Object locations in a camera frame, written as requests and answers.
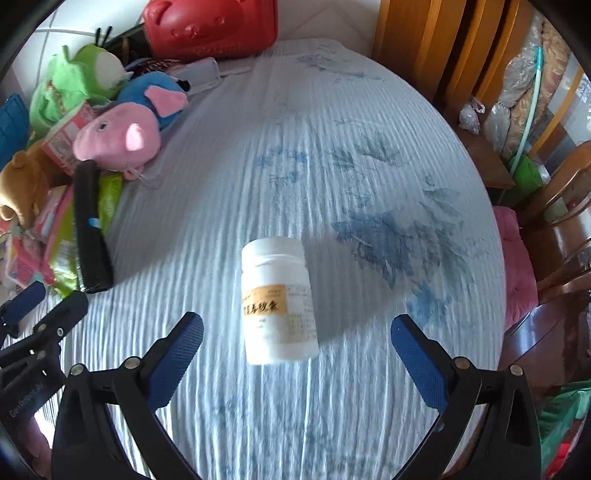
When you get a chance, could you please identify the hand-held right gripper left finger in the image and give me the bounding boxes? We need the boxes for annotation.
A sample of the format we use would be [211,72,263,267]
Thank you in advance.
[51,311,205,480]

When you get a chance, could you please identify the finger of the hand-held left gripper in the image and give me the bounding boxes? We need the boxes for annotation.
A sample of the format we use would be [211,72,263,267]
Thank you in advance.
[0,281,47,340]
[0,291,89,370]

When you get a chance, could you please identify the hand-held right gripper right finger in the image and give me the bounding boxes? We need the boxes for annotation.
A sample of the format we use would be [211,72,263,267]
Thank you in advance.
[390,314,543,480]

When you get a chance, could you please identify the black brush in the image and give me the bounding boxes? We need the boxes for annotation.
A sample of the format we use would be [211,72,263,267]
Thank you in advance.
[74,161,115,294]

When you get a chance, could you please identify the white medicine bottle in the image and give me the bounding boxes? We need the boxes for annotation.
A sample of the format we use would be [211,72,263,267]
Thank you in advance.
[241,237,320,366]

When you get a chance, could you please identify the person's left hand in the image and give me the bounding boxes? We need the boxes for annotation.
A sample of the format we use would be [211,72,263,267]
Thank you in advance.
[21,411,54,467]

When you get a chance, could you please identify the brown bear plush toy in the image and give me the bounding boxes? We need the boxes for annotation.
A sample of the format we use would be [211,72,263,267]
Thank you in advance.
[0,150,54,227]

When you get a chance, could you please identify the green snack packet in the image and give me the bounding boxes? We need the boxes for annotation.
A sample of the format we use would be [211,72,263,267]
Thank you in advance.
[46,173,124,298]

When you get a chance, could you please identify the dark wooden stool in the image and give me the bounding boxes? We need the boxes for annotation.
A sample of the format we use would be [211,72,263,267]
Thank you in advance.
[499,291,591,393]

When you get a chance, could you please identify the pink cushion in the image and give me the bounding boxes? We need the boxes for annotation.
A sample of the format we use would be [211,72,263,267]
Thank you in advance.
[493,205,540,330]

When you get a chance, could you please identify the green plastic bag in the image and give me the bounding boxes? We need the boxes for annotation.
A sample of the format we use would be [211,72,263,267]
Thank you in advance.
[538,381,591,480]

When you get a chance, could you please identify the pink and white carton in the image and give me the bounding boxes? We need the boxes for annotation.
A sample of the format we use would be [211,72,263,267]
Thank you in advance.
[41,102,100,176]

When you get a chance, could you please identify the blue plastic crate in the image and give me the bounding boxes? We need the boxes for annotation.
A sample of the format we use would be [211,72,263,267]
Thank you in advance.
[0,92,31,171]

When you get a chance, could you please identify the brown wooden chair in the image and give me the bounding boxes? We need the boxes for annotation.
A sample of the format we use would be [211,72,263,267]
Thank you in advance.
[517,141,591,296]

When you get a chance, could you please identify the pink pig plush toy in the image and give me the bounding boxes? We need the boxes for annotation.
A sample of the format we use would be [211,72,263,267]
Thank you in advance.
[73,71,191,182]

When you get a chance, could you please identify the wooden side table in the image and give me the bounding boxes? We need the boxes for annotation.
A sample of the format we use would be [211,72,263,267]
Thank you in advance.
[443,106,515,190]

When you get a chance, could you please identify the small green bag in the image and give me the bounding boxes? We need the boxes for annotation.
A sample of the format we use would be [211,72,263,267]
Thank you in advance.
[510,154,546,190]

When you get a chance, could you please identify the green plush toy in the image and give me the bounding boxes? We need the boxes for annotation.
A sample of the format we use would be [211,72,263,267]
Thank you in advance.
[28,44,130,139]

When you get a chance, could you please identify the small clear plastic bag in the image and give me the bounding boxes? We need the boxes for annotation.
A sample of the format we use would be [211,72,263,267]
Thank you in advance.
[458,102,485,134]

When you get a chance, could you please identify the clear plastic box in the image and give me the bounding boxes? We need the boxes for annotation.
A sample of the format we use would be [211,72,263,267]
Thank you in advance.
[171,56,222,93]

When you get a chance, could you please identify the bagged quilts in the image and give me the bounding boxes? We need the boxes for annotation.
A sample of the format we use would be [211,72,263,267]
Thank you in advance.
[496,11,583,158]

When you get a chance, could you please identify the orange wooden headboard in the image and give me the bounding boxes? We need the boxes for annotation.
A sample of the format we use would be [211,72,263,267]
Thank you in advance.
[372,0,543,121]

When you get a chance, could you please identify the red toy case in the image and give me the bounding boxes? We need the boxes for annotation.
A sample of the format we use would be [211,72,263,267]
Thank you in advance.
[142,0,279,62]

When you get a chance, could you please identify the teal hose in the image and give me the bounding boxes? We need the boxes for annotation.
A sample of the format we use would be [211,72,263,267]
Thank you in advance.
[508,46,546,171]

